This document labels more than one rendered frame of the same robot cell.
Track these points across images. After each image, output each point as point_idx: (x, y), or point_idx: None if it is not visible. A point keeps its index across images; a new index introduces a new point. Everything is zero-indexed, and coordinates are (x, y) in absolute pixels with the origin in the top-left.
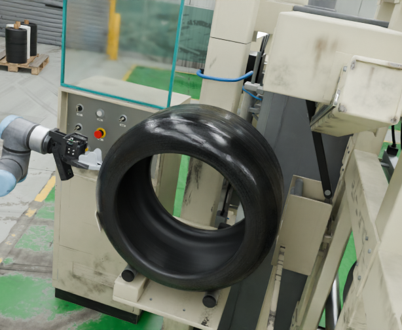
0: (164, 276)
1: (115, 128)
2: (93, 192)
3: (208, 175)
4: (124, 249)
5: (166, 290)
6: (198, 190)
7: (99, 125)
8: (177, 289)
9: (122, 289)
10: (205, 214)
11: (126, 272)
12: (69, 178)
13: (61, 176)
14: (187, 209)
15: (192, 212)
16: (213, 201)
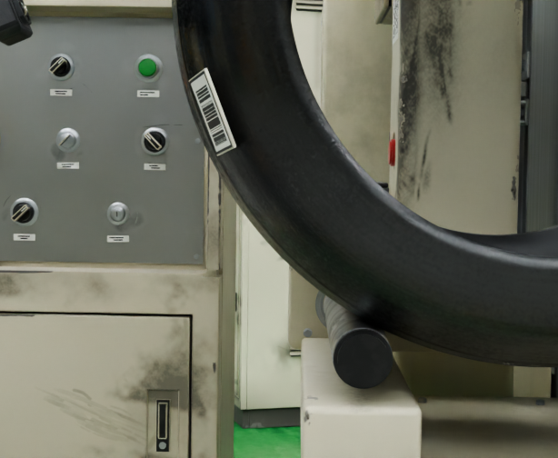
0: (550, 275)
1: (34, 108)
2: None
3: (481, 55)
4: (353, 196)
5: (489, 454)
6: (453, 124)
7: None
8: (524, 449)
9: (347, 433)
10: (493, 215)
11: (359, 335)
12: (24, 26)
13: None
14: (423, 213)
15: (442, 221)
16: (515, 154)
